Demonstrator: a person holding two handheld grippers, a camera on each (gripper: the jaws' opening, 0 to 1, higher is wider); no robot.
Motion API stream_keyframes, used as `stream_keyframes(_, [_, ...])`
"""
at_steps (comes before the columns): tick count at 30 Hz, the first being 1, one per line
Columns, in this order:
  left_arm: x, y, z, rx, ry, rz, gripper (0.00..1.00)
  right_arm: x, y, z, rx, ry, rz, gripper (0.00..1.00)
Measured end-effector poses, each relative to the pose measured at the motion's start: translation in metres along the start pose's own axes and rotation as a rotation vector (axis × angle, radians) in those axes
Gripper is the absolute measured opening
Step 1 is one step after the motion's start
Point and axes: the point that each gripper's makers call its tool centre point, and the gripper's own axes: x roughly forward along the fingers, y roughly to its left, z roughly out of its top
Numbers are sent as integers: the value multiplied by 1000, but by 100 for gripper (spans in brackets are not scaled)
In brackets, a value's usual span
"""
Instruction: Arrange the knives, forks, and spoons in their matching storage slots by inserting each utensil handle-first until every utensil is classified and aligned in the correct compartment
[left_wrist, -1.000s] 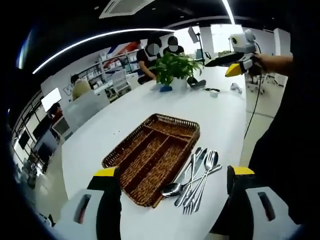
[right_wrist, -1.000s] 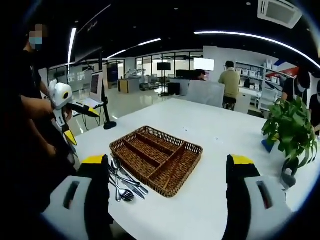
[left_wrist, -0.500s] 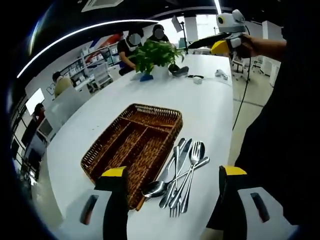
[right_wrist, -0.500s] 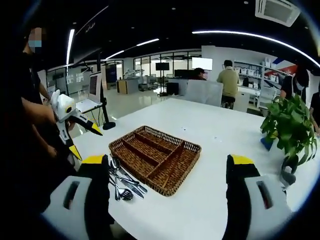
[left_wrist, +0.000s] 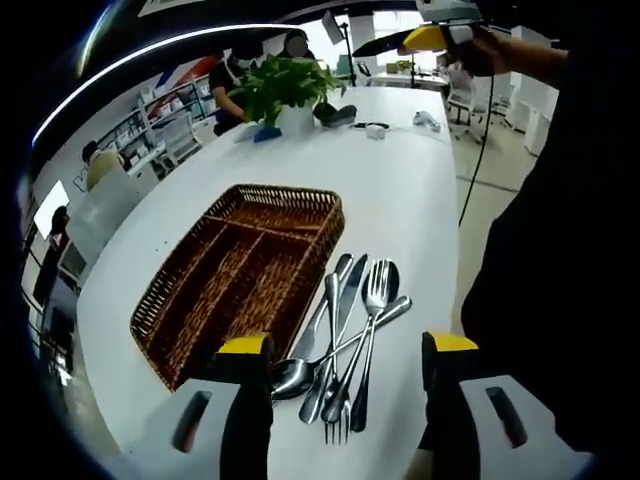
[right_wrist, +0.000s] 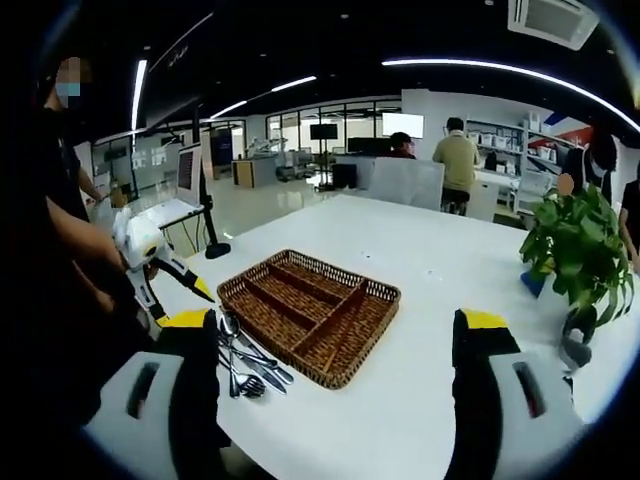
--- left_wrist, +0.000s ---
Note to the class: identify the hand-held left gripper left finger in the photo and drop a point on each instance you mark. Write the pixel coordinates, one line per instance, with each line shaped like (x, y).
(245, 400)

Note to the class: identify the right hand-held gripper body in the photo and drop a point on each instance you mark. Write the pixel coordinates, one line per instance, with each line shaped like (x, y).
(460, 37)

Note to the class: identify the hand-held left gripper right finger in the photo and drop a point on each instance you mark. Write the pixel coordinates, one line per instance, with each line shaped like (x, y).
(450, 400)

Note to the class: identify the silver spoon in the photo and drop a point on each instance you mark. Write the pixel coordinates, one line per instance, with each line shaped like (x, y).
(394, 280)
(295, 377)

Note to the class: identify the silver table knife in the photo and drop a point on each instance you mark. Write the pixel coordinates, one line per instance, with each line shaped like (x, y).
(310, 335)
(352, 285)

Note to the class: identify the brown wicker utensil storage tray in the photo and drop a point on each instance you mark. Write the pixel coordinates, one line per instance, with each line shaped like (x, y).
(235, 280)

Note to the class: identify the person's right hand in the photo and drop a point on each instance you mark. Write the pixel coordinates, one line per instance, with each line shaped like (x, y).
(480, 55)

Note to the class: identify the tripod light panel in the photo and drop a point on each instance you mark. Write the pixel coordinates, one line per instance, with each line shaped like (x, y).
(331, 25)

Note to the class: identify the white swivel office chair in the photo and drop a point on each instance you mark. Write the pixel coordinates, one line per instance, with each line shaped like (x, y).
(467, 100)

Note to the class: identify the white device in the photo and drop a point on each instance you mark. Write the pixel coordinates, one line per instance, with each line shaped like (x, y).
(425, 120)

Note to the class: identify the dark grey handheld device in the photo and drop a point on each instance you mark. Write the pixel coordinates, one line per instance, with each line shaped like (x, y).
(340, 116)

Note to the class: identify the small white box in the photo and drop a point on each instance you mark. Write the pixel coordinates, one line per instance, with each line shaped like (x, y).
(376, 132)

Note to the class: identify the green potted plant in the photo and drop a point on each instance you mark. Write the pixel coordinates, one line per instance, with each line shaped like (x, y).
(285, 80)

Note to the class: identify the small blue object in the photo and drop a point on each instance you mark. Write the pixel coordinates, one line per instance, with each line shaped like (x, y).
(265, 135)

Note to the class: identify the curved ceiling light strip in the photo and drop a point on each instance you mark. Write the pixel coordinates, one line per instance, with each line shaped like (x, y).
(225, 32)

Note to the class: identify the person's torso black clothing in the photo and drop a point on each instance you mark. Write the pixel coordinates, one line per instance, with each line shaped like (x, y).
(550, 250)

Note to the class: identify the white mesh office chair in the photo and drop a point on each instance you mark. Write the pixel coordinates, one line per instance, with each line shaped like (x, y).
(177, 137)

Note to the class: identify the white shelving unit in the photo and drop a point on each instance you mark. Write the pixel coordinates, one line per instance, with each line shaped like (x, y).
(165, 107)

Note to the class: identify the translucent white partition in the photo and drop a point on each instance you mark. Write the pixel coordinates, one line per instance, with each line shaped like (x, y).
(105, 220)

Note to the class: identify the bright white screen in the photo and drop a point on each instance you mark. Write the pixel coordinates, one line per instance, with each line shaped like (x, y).
(50, 210)

